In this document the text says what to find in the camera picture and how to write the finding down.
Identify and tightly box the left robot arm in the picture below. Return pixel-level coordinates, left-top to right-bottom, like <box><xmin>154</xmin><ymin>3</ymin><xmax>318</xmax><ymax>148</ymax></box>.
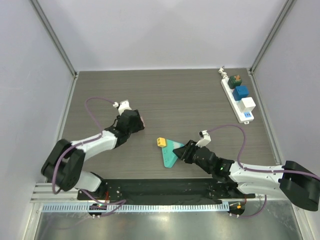
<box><xmin>41</xmin><ymin>109</ymin><xmax>145</xmax><ymax>200</ymax></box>

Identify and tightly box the right aluminium frame post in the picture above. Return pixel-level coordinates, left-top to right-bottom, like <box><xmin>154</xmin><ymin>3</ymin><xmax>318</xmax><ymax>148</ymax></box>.
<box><xmin>248</xmin><ymin>0</ymin><xmax>296</xmax><ymax>75</ymax></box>

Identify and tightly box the dark green cube plug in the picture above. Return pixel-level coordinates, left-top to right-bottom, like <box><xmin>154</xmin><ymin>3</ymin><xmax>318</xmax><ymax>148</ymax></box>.
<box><xmin>227</xmin><ymin>75</ymin><xmax>242</xmax><ymax>89</ymax></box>

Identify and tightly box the white coiled power cord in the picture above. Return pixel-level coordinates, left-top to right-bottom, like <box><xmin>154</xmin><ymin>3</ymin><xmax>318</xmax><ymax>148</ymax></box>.
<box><xmin>217</xmin><ymin>65</ymin><xmax>229</xmax><ymax>80</ymax></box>

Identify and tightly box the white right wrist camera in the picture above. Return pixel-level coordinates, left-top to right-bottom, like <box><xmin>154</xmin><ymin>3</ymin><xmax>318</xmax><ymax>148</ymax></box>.
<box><xmin>195</xmin><ymin>130</ymin><xmax>211</xmax><ymax>148</ymax></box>

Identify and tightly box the white cube plug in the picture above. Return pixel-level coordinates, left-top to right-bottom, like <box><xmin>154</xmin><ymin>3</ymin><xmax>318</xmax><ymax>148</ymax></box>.
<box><xmin>238</xmin><ymin>97</ymin><xmax>256</xmax><ymax>113</ymax></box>

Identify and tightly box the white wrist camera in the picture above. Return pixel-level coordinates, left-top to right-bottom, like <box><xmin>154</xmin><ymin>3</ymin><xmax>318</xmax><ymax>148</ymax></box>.
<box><xmin>195</xmin><ymin>130</ymin><xmax>211</xmax><ymax>148</ymax></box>
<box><xmin>112</xmin><ymin>100</ymin><xmax>132</xmax><ymax>116</ymax></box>

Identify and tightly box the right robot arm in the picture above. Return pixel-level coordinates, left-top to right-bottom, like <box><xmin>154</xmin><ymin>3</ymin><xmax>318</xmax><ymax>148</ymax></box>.
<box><xmin>173</xmin><ymin>140</ymin><xmax>320</xmax><ymax>212</ymax></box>

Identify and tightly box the white power strip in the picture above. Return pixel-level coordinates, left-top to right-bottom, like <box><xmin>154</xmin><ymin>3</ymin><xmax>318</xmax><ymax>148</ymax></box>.
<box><xmin>220</xmin><ymin>78</ymin><xmax>255</xmax><ymax>125</ymax></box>

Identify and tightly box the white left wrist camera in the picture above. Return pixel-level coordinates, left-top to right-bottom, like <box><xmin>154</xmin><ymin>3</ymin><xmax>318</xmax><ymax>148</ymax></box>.
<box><xmin>112</xmin><ymin>100</ymin><xmax>132</xmax><ymax>116</ymax></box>

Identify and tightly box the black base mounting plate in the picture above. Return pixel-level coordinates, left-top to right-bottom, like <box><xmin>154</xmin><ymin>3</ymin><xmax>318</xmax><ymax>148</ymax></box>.
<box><xmin>88</xmin><ymin>178</ymin><xmax>256</xmax><ymax>205</ymax></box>

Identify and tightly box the yellow cube plug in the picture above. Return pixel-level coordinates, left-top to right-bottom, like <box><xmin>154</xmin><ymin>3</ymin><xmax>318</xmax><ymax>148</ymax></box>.
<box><xmin>156</xmin><ymin>137</ymin><xmax>167</xmax><ymax>148</ymax></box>

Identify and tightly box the teal triangular socket adapter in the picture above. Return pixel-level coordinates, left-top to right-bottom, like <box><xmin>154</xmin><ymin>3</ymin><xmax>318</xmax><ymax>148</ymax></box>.
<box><xmin>161</xmin><ymin>139</ymin><xmax>184</xmax><ymax>169</ymax></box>

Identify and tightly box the blue cube plug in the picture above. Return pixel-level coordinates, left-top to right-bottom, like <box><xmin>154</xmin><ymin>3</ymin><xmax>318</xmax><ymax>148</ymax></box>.
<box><xmin>232</xmin><ymin>85</ymin><xmax>249</xmax><ymax>101</ymax></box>

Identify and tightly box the aluminium frame post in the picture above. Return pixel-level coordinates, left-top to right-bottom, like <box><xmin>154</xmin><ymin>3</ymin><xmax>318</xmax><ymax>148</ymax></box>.
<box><xmin>248</xmin><ymin>0</ymin><xmax>296</xmax><ymax>75</ymax></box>
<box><xmin>29</xmin><ymin>0</ymin><xmax>78</xmax><ymax>79</ymax></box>

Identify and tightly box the white slotted cable duct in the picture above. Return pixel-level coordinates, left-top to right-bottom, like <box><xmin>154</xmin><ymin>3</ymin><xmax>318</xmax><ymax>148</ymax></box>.
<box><xmin>42</xmin><ymin>202</ymin><xmax>230</xmax><ymax>213</ymax></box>

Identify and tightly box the left aluminium frame post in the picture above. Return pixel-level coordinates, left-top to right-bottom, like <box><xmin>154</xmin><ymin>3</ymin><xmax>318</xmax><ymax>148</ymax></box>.
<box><xmin>29</xmin><ymin>0</ymin><xmax>78</xmax><ymax>79</ymax></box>

